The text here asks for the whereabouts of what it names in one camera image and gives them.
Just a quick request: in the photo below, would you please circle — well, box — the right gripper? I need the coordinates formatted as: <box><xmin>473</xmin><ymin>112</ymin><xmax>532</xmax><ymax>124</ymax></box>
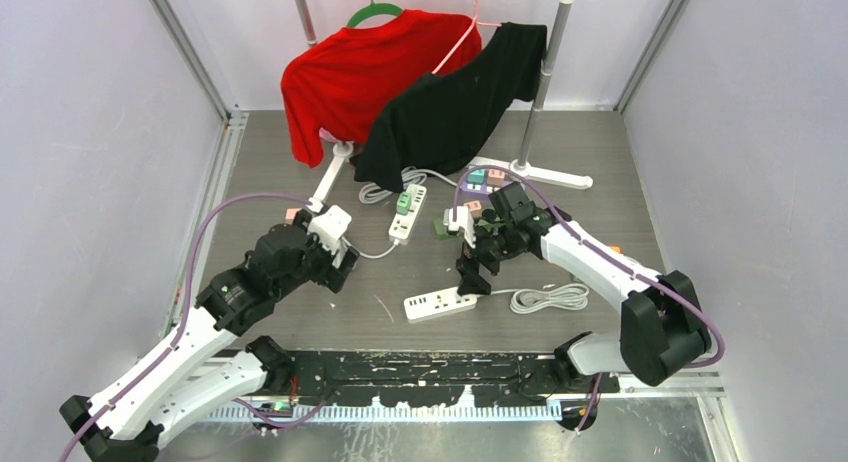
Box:
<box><xmin>456</xmin><ymin>220</ymin><xmax>517</xmax><ymax>296</ymax></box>

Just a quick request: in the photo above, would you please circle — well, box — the white power strip with USB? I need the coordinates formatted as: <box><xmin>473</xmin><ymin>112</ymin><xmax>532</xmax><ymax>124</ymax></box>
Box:
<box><xmin>402</xmin><ymin>287</ymin><xmax>479</xmax><ymax>323</ymax></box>

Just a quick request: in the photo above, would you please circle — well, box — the pink plug adapter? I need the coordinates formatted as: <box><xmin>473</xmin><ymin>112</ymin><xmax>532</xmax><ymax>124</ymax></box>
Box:
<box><xmin>284</xmin><ymin>208</ymin><xmax>304</xmax><ymax>225</ymax></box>

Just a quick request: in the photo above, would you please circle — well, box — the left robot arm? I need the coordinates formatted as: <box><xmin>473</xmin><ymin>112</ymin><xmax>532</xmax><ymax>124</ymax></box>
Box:
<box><xmin>60</xmin><ymin>213</ymin><xmax>359</xmax><ymax>461</ymax></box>

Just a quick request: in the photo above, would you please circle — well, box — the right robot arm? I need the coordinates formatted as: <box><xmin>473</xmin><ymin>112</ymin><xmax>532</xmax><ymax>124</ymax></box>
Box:
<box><xmin>444</xmin><ymin>183</ymin><xmax>722</xmax><ymax>393</ymax></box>

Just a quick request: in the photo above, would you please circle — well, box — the green plug adapter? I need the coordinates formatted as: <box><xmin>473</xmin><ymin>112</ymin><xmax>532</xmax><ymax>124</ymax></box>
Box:
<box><xmin>395</xmin><ymin>192</ymin><xmax>413</xmax><ymax>216</ymax></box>

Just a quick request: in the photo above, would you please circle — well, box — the teal plug adapter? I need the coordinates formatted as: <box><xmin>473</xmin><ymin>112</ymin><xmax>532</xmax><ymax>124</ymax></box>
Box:
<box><xmin>466</xmin><ymin>169</ymin><xmax>487</xmax><ymax>185</ymax></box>

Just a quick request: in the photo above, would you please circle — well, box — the green power strip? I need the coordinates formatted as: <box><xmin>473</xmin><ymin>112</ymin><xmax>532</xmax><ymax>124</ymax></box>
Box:
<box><xmin>434</xmin><ymin>217</ymin><xmax>463</xmax><ymax>240</ymax></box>

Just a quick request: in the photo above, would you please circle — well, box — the pink adapter on green strip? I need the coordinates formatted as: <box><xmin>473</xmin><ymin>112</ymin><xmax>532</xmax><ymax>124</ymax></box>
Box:
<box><xmin>464</xmin><ymin>200</ymin><xmax>484</xmax><ymax>220</ymax></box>

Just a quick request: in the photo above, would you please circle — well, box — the white power strip upright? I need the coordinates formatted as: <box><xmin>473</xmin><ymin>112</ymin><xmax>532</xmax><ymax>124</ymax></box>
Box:
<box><xmin>388</xmin><ymin>184</ymin><xmax>427</xmax><ymax>245</ymax></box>

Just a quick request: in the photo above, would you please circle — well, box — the purple power strip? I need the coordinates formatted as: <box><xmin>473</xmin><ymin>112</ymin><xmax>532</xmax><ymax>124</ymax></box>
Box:
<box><xmin>460</xmin><ymin>175</ymin><xmax>513</xmax><ymax>196</ymax></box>

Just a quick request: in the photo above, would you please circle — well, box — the pink adapter on purple strip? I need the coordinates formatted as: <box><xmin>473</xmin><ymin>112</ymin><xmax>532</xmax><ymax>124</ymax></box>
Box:
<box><xmin>486</xmin><ymin>169</ymin><xmax>506</xmax><ymax>187</ymax></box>

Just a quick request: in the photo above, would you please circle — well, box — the white clothes rack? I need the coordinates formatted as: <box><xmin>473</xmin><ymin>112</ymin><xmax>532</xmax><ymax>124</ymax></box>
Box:
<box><xmin>310</xmin><ymin>0</ymin><xmax>593</xmax><ymax>208</ymax></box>

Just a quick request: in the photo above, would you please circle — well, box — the black t-shirt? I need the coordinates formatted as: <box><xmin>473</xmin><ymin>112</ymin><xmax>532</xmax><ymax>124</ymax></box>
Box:
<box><xmin>353</xmin><ymin>22</ymin><xmax>548</xmax><ymax>193</ymax></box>

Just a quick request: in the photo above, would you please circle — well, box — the red t-shirt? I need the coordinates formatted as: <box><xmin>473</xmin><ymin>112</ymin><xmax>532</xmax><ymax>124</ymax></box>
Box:
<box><xmin>280</xmin><ymin>9</ymin><xmax>482</xmax><ymax>167</ymax></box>

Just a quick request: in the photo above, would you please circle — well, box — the pink clothes hanger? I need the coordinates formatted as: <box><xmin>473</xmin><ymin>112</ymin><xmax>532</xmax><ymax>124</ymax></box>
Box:
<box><xmin>432</xmin><ymin>0</ymin><xmax>501</xmax><ymax>75</ymax></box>

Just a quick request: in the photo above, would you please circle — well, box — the green clothes hanger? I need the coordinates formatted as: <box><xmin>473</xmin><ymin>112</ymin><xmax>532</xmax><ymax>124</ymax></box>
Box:
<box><xmin>346</xmin><ymin>0</ymin><xmax>404</xmax><ymax>28</ymax></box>

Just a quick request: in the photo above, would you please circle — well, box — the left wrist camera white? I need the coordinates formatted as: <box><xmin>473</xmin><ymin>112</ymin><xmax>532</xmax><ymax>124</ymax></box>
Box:
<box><xmin>307</xmin><ymin>205</ymin><xmax>352</xmax><ymax>255</ymax></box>

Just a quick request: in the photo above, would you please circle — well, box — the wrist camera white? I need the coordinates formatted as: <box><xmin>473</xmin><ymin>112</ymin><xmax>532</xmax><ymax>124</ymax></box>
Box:
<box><xmin>443</xmin><ymin>205</ymin><xmax>476</xmax><ymax>248</ymax></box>
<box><xmin>307</xmin><ymin>205</ymin><xmax>352</xmax><ymax>255</ymax></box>

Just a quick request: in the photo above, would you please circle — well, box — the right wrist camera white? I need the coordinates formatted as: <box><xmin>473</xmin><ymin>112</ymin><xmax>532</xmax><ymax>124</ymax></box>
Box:
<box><xmin>443</xmin><ymin>205</ymin><xmax>476</xmax><ymax>248</ymax></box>

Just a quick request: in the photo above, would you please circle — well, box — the white cable bundle left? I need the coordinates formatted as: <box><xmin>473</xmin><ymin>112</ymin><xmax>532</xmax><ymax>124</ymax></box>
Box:
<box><xmin>344</xmin><ymin>236</ymin><xmax>399</xmax><ymax>262</ymax></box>

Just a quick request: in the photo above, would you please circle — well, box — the grey cable bundle back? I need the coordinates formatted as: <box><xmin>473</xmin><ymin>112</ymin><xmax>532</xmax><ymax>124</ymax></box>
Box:
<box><xmin>358</xmin><ymin>166</ymin><xmax>464</xmax><ymax>206</ymax></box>

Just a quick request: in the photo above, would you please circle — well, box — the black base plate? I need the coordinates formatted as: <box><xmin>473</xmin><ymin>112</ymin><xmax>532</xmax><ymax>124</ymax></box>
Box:
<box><xmin>257</xmin><ymin>350</ymin><xmax>593</xmax><ymax>408</ymax></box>

